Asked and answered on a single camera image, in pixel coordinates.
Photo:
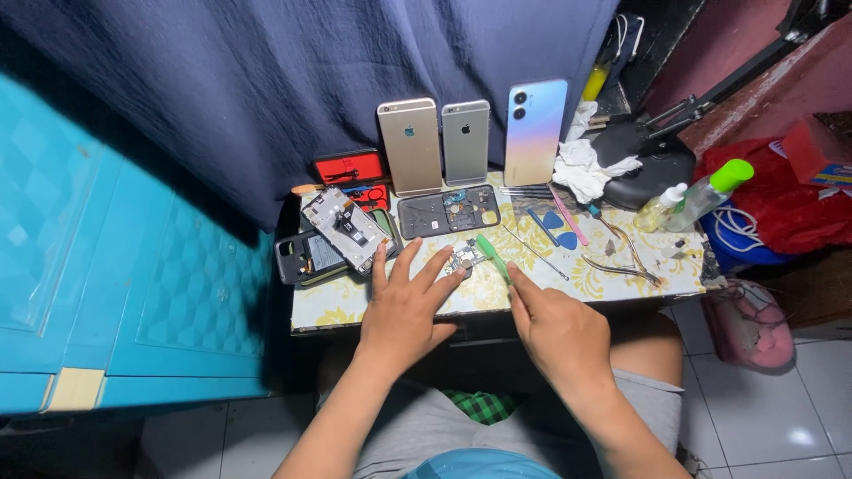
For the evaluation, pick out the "clear bottle green cap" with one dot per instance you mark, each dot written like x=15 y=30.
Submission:
x=705 y=193

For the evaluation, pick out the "red cardboard box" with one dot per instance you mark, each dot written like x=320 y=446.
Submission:
x=815 y=150

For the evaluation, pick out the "black phone back housing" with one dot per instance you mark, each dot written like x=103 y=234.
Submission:
x=299 y=256

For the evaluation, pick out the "dark blue curtain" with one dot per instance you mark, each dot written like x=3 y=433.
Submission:
x=266 y=80

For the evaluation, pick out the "phone screen assembly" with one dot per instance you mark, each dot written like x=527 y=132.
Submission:
x=346 y=226

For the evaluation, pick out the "gold smartphone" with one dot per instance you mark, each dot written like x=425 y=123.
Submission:
x=411 y=146

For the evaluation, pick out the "yellow bottle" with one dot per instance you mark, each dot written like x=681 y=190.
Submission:
x=594 y=83

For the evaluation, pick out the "black round lamp base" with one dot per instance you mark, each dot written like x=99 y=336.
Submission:
x=655 y=173

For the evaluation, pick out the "pink plastic spudger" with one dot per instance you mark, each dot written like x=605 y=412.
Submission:
x=568 y=214

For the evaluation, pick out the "person's left hand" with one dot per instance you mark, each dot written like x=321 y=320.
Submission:
x=399 y=319

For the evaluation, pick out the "metal cuticle nippers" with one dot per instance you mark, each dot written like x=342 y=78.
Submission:
x=625 y=263

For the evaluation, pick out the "blue triangular pry pick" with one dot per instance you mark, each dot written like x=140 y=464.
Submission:
x=553 y=219
x=568 y=241

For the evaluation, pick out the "crumpled white tissue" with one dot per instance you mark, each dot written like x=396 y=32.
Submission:
x=582 y=166

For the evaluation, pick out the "blue pink gradient smartphone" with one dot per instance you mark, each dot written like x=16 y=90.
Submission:
x=536 y=133

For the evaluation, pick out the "thin metal probe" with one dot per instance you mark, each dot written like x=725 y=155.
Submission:
x=536 y=253

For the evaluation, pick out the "turquoise plastic cabinet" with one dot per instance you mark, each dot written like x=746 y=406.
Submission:
x=120 y=266

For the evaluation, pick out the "grey shorts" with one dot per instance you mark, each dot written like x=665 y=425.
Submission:
x=412 y=432

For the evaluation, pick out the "red black tool case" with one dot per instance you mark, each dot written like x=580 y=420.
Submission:
x=346 y=166

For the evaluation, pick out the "black phone middle frame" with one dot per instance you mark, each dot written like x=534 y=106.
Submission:
x=426 y=216

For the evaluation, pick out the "red plastic bag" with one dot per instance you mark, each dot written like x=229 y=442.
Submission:
x=785 y=199

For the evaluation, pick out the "silver smartphone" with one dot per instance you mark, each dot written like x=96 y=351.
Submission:
x=466 y=143

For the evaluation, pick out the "green checked cloth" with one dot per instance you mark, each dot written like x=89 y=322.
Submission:
x=482 y=406

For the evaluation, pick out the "small clear spray bottle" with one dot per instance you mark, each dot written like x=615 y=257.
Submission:
x=655 y=209

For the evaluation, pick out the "light blue shirt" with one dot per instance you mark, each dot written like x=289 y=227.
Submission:
x=479 y=466

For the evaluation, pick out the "small phone circuit board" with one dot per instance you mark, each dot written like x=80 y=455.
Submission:
x=462 y=256

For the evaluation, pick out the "yellow floral table cover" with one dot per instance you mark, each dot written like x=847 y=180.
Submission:
x=599 y=286

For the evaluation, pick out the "person's right hand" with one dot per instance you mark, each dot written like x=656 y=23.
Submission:
x=566 y=339

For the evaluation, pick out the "blue plastic pry stick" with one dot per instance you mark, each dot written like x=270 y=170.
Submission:
x=542 y=226

